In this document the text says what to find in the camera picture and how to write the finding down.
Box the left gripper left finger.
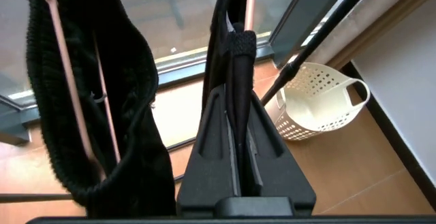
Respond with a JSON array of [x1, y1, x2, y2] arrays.
[[176, 84, 240, 217]]

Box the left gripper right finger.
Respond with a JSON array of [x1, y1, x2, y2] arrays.
[[242, 90, 317, 217]]

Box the black shorts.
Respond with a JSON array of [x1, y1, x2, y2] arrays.
[[26, 0, 178, 219]]

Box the black garment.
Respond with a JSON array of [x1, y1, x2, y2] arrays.
[[200, 0, 258, 197]]

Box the pink clothes hanger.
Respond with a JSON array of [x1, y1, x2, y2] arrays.
[[243, 0, 258, 32], [33, 0, 123, 181]]

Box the white laundry basket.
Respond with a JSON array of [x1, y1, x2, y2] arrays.
[[264, 61, 372, 142]]

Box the black clothes rack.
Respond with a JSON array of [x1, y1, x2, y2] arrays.
[[0, 0, 379, 205]]

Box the window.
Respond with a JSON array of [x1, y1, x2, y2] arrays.
[[0, 0, 357, 150]]

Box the beige curtain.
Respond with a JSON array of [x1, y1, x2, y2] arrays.
[[305, 0, 436, 71]]

